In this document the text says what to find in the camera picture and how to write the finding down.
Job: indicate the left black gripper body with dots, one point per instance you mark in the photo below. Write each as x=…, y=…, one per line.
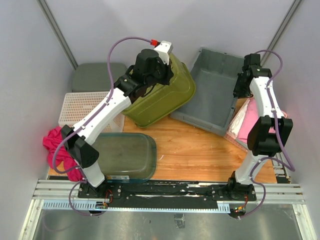
x=162, y=76

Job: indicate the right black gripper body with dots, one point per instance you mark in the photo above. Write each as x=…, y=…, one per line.
x=240, y=88

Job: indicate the olive green plastic basin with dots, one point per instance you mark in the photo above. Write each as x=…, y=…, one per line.
x=163, y=99

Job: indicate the grey plastic bin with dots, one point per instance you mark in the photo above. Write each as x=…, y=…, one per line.
x=213, y=104

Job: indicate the dark grey plastic tray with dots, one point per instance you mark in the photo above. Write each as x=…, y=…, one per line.
x=91, y=77

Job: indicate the white perforated plastic basket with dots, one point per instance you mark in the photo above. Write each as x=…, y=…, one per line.
x=77, y=105

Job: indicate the translucent blue plastic tub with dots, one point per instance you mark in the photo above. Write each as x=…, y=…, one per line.
x=126, y=157

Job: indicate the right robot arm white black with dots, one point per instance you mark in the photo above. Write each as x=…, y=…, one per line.
x=270, y=132

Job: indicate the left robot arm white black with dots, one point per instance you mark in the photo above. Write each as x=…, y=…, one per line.
x=78, y=140

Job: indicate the pink folded cloth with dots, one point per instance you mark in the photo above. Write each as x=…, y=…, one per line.
x=244, y=121

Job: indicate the pink plastic basket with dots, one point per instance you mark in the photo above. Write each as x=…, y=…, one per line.
x=231, y=138

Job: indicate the magenta cloth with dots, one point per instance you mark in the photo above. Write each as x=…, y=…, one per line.
x=50, y=143

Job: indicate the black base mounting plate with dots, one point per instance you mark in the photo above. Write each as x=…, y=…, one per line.
x=167, y=194

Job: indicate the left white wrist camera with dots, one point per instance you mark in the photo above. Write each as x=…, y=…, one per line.
x=163, y=49

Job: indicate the aluminium frame rail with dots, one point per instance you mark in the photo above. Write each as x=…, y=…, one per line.
x=62, y=194

